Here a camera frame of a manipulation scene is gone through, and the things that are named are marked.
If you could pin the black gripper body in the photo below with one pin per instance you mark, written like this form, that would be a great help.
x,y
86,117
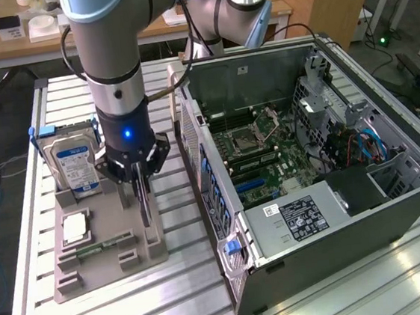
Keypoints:
x,y
127,136

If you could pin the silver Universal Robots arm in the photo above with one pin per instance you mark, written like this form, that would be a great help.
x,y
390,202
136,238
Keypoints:
x,y
108,44

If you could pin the hard disk with blue label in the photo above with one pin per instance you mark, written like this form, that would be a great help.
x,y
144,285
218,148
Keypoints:
x,y
75,164

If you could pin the silver CPU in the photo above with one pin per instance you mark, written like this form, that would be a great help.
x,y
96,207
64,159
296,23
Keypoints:
x,y
74,228

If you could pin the black RAM slot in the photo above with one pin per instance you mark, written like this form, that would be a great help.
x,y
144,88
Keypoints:
x,y
230,117

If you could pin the loose green RAM stick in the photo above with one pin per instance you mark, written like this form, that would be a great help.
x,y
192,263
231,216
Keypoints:
x,y
95,249

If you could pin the blue plastic disk caddy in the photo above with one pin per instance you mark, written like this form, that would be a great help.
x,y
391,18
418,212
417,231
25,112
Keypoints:
x,y
46,131

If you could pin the CPU socket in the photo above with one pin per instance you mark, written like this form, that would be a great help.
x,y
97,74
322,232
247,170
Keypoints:
x,y
246,142

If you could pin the grey plastic parts rack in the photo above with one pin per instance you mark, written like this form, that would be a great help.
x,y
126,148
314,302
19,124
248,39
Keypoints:
x,y
111,258

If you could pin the installed green RAM stick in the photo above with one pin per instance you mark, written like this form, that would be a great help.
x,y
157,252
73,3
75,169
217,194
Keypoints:
x,y
253,162

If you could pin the blue expansion slot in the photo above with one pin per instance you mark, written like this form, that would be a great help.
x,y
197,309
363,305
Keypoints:
x,y
250,186

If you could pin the metal socket cover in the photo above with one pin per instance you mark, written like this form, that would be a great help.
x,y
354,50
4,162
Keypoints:
x,y
266,121

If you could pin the green motherboard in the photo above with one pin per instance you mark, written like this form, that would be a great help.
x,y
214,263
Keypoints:
x,y
271,166

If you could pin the blue case latch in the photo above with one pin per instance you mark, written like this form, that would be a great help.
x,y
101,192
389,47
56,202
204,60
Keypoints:
x,y
231,246

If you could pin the white paper stack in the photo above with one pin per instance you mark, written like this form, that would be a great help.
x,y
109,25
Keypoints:
x,y
175,19

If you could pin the white flat box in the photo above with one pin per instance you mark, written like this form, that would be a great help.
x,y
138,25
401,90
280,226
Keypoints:
x,y
45,35

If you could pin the black chair base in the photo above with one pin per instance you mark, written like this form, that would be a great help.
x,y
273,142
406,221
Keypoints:
x,y
10,78

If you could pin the white labelled box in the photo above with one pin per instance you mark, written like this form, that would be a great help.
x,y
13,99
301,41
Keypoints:
x,y
62,20

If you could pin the grey power supply unit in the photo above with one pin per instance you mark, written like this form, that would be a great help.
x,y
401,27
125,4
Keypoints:
x,y
267,234

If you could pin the white round bowl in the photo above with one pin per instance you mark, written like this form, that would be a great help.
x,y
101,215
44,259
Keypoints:
x,y
42,22

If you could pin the wooden desk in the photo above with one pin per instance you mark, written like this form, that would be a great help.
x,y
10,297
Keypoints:
x,y
14,50

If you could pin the dark small item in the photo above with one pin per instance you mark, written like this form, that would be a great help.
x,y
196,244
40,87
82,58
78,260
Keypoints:
x,y
52,5

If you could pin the silver disk bay cage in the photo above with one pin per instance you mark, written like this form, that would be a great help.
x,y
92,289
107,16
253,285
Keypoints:
x,y
314,116

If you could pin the white box with black top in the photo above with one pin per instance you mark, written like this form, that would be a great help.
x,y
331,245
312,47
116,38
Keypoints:
x,y
8,28

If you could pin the white tape roll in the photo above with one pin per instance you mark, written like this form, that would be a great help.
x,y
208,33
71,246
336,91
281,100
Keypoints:
x,y
23,0

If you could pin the open grey PC case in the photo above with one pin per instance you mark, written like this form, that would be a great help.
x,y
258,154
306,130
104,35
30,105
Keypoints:
x,y
321,285

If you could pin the white box with red dot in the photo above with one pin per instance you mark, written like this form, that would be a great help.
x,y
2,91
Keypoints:
x,y
365,24

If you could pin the device with green light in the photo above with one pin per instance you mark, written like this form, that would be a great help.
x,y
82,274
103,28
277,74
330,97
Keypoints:
x,y
383,40

